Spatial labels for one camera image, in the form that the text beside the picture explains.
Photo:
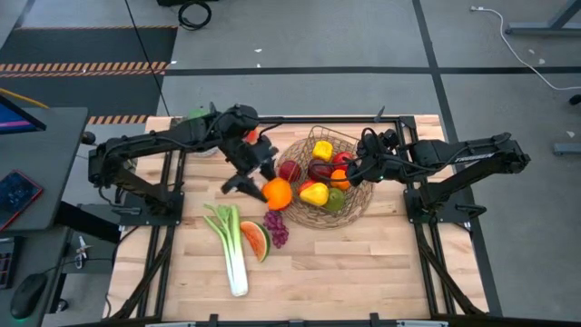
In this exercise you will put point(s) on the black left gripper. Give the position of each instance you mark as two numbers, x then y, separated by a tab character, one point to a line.
252	152

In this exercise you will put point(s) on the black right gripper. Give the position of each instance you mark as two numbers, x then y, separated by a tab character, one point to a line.
386	159

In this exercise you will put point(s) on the round red apple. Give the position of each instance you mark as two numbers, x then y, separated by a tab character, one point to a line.
342	159

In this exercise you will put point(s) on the small orange mandarin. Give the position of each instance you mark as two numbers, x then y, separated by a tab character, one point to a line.
339	178

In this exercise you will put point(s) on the large orange fruit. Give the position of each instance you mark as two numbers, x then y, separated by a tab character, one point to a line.
278	193

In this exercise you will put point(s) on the yellow bell pepper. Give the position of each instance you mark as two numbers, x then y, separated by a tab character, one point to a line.
322	151

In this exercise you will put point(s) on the dark red apple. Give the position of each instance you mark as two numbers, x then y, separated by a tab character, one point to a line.
320	170
289	171

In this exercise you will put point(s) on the green pear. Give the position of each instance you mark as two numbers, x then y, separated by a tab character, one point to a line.
335	200

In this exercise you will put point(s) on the red-orange apple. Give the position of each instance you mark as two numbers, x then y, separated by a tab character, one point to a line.
305	185

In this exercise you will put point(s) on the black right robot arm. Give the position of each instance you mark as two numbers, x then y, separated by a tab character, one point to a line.
467	159

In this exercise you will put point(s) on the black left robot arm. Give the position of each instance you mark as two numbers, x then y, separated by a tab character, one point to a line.
150	138

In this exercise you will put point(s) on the purple grape bunch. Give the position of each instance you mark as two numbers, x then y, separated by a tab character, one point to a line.
276	227

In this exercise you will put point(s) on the watermelon slice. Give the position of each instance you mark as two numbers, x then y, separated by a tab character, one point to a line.
256	238

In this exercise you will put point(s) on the round woven placemat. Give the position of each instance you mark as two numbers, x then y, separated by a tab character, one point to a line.
318	221

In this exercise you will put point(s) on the plant in patterned pot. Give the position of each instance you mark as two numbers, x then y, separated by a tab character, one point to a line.
196	113

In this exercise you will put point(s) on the pale green leek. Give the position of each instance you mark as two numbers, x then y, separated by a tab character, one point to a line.
236	263

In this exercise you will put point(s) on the black round knob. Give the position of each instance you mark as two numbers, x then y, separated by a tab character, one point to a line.
88	138

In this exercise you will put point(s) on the silver keys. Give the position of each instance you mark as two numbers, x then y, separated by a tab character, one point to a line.
81	252

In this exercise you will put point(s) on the grey metal foot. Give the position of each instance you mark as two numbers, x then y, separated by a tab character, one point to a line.
567	149

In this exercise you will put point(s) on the grey desk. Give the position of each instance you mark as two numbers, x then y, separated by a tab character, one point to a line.
41	154

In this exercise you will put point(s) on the grey metal desk leg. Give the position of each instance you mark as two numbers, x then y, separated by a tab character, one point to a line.
535	29

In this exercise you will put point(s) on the black chair caster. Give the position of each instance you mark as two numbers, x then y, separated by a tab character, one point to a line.
576	99

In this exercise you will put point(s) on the grey side table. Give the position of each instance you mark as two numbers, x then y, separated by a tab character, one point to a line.
41	254

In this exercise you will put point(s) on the hazard-striped black floor mat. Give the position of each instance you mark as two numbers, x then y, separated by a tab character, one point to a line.
68	45

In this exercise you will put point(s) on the red-edged tablet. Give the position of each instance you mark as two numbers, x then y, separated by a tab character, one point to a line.
18	195

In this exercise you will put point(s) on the monitor with blue screen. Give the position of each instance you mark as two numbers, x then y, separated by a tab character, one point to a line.
13	120

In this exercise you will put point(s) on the black computer mouse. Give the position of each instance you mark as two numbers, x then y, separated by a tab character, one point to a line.
27	295

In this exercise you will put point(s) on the black keyboard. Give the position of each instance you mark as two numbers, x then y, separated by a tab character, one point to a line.
5	268

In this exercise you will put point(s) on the black metal table frame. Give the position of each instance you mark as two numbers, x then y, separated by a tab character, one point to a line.
318	120

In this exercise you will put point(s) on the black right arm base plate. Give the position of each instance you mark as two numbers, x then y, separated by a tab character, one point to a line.
454	211

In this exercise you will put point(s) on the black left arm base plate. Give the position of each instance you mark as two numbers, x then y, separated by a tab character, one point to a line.
113	218

